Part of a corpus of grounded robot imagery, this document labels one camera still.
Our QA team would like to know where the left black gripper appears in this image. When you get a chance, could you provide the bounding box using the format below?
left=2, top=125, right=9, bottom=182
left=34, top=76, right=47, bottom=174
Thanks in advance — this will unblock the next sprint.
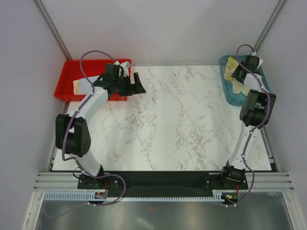
left=113, top=73, right=145, bottom=98

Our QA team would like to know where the pale yellow patterned towel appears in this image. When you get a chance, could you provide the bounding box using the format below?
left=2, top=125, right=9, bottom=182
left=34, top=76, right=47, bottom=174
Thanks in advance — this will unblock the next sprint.
left=224, top=57, right=249, bottom=96

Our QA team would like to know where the light blue towel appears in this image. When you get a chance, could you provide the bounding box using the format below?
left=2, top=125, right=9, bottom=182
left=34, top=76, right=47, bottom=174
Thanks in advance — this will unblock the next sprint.
left=80, top=78, right=92, bottom=95

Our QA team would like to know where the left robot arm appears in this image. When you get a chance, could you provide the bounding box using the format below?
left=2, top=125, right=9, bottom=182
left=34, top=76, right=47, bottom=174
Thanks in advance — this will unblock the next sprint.
left=55, top=61, right=146, bottom=189

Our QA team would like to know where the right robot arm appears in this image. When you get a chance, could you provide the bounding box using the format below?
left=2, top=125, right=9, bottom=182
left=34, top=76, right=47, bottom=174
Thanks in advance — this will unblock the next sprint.
left=219, top=55, right=277, bottom=189

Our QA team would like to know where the red plastic tray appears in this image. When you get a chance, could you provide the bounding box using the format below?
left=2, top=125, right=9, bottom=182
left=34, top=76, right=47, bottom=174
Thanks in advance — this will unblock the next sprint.
left=54, top=58, right=132, bottom=102

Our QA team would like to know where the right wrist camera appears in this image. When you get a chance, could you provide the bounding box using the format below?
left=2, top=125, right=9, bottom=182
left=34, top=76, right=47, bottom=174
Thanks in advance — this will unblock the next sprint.
left=255, top=56, right=263, bottom=69

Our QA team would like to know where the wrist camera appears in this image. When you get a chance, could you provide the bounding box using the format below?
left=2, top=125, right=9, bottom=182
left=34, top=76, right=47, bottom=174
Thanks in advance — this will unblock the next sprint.
left=120, top=61, right=131, bottom=75
left=255, top=56, right=263, bottom=69

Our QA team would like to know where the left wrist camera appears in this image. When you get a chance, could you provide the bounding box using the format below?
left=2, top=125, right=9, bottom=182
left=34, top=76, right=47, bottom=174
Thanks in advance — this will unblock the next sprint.
left=120, top=61, right=131, bottom=75

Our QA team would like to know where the right aluminium frame post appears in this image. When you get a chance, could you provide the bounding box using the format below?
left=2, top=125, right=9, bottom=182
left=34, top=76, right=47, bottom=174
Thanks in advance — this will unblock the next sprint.
left=253, top=0, right=287, bottom=52

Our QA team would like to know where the aluminium frame post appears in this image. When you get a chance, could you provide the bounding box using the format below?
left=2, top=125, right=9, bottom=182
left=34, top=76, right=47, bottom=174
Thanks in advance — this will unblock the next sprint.
left=253, top=0, right=287, bottom=52
left=33, top=0, right=72, bottom=60

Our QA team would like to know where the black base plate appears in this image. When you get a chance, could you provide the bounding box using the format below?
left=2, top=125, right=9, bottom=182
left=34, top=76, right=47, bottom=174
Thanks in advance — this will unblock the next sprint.
left=77, top=171, right=248, bottom=196

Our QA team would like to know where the left aluminium frame post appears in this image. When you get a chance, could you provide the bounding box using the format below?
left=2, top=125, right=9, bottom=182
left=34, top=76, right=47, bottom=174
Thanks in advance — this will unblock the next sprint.
left=33, top=0, right=72, bottom=60

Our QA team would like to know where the white slotted cable duct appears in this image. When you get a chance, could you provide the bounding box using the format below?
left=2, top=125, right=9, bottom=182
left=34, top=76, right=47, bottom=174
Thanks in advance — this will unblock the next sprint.
left=44, top=191, right=233, bottom=202

